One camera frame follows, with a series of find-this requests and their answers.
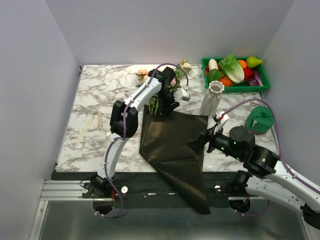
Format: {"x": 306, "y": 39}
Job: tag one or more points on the cream ribbon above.
{"x": 97, "y": 114}

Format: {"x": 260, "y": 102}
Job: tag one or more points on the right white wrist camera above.
{"x": 220, "y": 119}

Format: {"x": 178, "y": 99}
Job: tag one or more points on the black wrapping paper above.
{"x": 164, "y": 145}

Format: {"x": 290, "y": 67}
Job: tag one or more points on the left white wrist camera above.
{"x": 182, "y": 95}

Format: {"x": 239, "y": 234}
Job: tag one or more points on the red toy pepper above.
{"x": 248, "y": 73}

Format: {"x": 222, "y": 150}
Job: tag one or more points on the white ribbed vase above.
{"x": 215, "y": 88}

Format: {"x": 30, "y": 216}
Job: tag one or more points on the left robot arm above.
{"x": 124, "y": 122}

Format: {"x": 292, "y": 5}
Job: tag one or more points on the toy orange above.
{"x": 243, "y": 63}

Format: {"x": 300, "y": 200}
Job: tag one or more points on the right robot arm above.
{"x": 264, "y": 175}

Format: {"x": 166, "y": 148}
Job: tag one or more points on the green rolled cloth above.
{"x": 260, "y": 120}

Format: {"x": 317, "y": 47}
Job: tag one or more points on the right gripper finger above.
{"x": 207, "y": 134}
{"x": 197, "y": 145}

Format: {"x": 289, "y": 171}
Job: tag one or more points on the white toy radish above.
{"x": 212, "y": 65}

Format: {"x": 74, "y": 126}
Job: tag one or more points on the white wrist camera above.
{"x": 182, "y": 95}
{"x": 220, "y": 119}

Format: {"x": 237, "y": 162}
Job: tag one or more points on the jute twine on vase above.
{"x": 213, "y": 103}

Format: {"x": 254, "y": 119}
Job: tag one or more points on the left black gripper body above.
{"x": 165, "y": 98}

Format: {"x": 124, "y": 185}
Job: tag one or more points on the green plastic bin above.
{"x": 241, "y": 87}

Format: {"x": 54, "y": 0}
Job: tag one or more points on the pink flower bouquet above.
{"x": 150, "y": 87}

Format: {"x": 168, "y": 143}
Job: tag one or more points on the toy lettuce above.
{"x": 232, "y": 68}

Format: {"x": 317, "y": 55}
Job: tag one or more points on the toy pear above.
{"x": 253, "y": 62}

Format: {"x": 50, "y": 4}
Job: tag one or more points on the orange toy carrot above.
{"x": 226, "y": 82}

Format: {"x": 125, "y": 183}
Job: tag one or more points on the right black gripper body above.
{"x": 220, "y": 141}

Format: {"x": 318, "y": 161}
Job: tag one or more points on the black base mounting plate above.
{"x": 148, "y": 190}

